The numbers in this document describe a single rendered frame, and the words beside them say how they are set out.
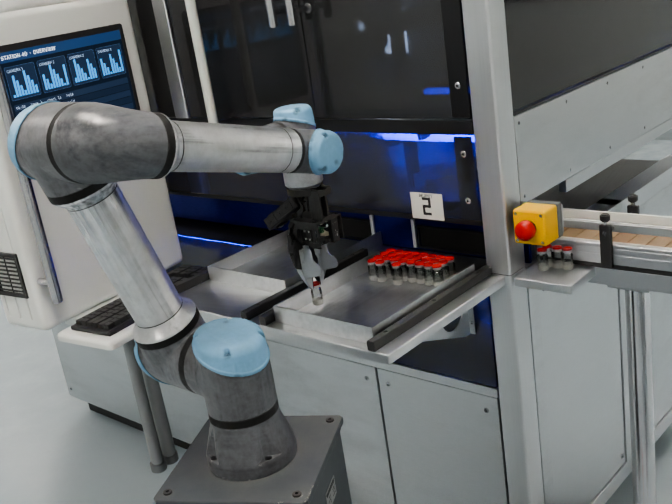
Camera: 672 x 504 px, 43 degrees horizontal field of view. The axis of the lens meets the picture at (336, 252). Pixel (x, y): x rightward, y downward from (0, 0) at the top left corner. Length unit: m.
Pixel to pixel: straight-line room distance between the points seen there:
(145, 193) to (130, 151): 1.19
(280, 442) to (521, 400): 0.70
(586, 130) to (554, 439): 0.73
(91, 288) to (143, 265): 0.91
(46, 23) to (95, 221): 0.95
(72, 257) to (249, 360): 0.97
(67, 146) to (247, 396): 0.47
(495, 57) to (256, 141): 0.57
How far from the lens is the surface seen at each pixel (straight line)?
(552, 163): 1.93
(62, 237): 2.22
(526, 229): 1.72
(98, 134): 1.21
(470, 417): 2.06
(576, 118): 2.02
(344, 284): 1.88
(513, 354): 1.90
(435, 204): 1.86
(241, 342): 1.36
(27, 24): 2.18
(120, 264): 1.38
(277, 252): 2.17
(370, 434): 2.31
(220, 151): 1.30
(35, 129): 1.29
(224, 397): 1.38
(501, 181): 1.76
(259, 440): 1.41
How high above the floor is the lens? 1.55
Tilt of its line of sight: 19 degrees down
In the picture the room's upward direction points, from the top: 9 degrees counter-clockwise
